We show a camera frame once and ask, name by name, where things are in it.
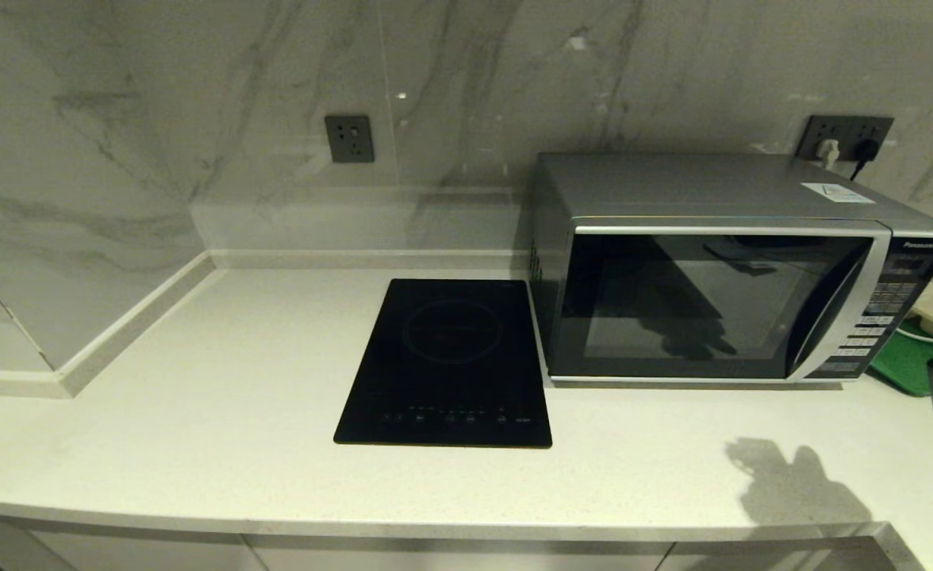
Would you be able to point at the grey single wall socket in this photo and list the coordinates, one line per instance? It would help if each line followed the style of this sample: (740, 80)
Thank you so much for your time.
(349, 139)

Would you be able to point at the green plastic tray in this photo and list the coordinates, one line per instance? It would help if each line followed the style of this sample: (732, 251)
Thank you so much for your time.
(907, 365)

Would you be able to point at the silver microwave oven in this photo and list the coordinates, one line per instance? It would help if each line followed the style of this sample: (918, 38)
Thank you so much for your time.
(673, 186)

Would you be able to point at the white power plug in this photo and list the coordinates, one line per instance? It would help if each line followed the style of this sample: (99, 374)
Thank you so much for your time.
(829, 151)

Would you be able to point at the large beige cabinet drawer front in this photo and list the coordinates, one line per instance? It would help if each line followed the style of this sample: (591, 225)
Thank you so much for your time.
(395, 555)

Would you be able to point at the grey double wall socket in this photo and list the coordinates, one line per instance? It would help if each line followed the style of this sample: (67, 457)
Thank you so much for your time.
(847, 131)

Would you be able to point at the black induction cooktop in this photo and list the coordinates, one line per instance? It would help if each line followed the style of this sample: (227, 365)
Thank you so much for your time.
(451, 357)

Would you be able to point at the beige corner cabinet panel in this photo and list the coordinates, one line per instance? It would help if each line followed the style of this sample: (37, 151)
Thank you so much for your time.
(14, 547)

